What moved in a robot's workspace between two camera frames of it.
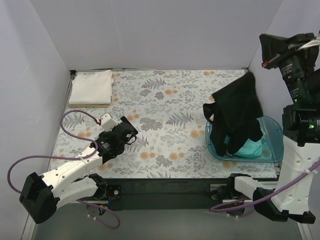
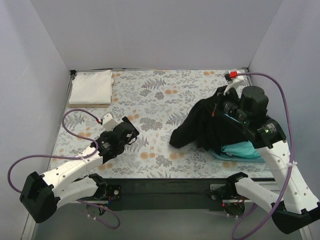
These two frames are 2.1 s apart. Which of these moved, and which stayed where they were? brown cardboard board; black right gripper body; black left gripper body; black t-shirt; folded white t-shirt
Moved: black right gripper body; black t-shirt
Stayed: folded white t-shirt; brown cardboard board; black left gripper body
